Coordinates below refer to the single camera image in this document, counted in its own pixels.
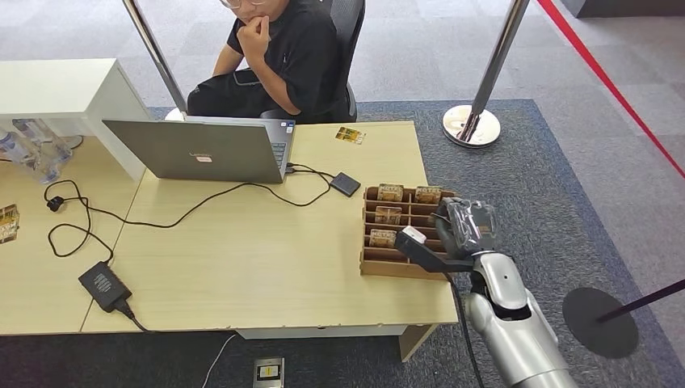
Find black power adapter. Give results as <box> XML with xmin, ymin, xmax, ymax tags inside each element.
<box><xmin>78</xmin><ymin>260</ymin><xmax>133</xmax><ymax>314</ymax></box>

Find chrome stanchion with red belt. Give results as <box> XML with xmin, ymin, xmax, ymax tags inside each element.
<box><xmin>442</xmin><ymin>0</ymin><xmax>531</xmax><ymax>150</ymax></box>

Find long black power cable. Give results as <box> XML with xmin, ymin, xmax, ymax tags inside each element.
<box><xmin>44</xmin><ymin>162</ymin><xmax>334</xmax><ymax>264</ymax></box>

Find black adapter mains cable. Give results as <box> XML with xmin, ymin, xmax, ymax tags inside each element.
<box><xmin>115</xmin><ymin>302</ymin><xmax>154</xmax><ymax>334</ymax></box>

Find black stanchion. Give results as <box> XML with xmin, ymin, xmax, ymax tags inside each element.
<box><xmin>561</xmin><ymin>278</ymin><xmax>685</xmax><ymax>360</ymax></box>

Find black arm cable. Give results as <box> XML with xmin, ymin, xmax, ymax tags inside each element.
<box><xmin>447</xmin><ymin>272</ymin><xmax>486</xmax><ymax>388</ymax></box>

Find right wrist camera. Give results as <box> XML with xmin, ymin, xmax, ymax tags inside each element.
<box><xmin>394</xmin><ymin>226</ymin><xmax>475</xmax><ymax>274</ymax></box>

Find short black hub cable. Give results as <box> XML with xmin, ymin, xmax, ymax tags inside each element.
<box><xmin>286</xmin><ymin>162</ymin><xmax>338</xmax><ymax>182</ymax></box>

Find blue-grey rug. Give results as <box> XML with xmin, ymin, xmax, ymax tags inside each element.
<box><xmin>0</xmin><ymin>99</ymin><xmax>685</xmax><ymax>388</ymax></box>

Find clear plastic bottle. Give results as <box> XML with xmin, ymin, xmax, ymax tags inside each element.
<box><xmin>11</xmin><ymin>118</ymin><xmax>74</xmax><ymax>166</ymax></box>
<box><xmin>0</xmin><ymin>128</ymin><xmax>61</xmax><ymax>185</ymax></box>

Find yellow hotel card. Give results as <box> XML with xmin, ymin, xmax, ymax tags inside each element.
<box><xmin>414</xmin><ymin>185</ymin><xmax>443</xmax><ymax>205</ymax></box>
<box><xmin>374</xmin><ymin>205</ymin><xmax>402</xmax><ymax>226</ymax></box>
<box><xmin>0</xmin><ymin>204</ymin><xmax>21</xmax><ymax>246</ymax></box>
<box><xmin>335</xmin><ymin>126</ymin><xmax>368</xmax><ymax>146</ymax></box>
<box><xmin>368</xmin><ymin>229</ymin><xmax>397</xmax><ymax>248</ymax></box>
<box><xmin>376</xmin><ymin>183</ymin><xmax>405</xmax><ymax>203</ymax></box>

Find clear plastic cover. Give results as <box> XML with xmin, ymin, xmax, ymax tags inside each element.
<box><xmin>447</xmin><ymin>199</ymin><xmax>496</xmax><ymax>253</ymax></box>

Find white cable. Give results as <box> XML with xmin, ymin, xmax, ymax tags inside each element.
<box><xmin>201</xmin><ymin>332</ymin><xmax>237</xmax><ymax>388</ymax></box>

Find small silver floor device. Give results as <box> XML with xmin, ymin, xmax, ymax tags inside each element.
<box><xmin>252</xmin><ymin>356</ymin><xmax>286</xmax><ymax>388</ymax></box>

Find wooden card holder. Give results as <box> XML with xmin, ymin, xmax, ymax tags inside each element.
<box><xmin>359</xmin><ymin>184</ymin><xmax>459</xmax><ymax>282</ymax></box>

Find red barrier belt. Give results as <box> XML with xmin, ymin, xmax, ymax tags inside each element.
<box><xmin>536</xmin><ymin>0</ymin><xmax>685</xmax><ymax>180</ymax></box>

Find person's left hand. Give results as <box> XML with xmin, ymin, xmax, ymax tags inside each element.
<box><xmin>237</xmin><ymin>15</ymin><xmax>272</xmax><ymax>60</ymax></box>

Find eyeglasses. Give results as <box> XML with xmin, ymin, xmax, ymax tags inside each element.
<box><xmin>219</xmin><ymin>0</ymin><xmax>269</xmax><ymax>11</ymax></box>

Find black office chair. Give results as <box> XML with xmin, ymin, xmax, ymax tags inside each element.
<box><xmin>260</xmin><ymin>0</ymin><xmax>367</xmax><ymax>124</ymax></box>

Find person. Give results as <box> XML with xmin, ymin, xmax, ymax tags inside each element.
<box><xmin>186</xmin><ymin>0</ymin><xmax>349</xmax><ymax>124</ymax></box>

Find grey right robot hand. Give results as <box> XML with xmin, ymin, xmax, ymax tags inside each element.
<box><xmin>432</xmin><ymin>196</ymin><xmax>498</xmax><ymax>261</ymax></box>

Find small black hub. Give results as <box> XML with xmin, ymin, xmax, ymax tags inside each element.
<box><xmin>329</xmin><ymin>171</ymin><xmax>362</xmax><ymax>198</ymax></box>

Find grey laptop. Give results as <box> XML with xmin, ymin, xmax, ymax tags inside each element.
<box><xmin>101</xmin><ymin>116</ymin><xmax>296</xmax><ymax>185</ymax></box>

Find white cabinet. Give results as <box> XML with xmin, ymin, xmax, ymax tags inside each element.
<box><xmin>0</xmin><ymin>57</ymin><xmax>153</xmax><ymax>183</ymax></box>

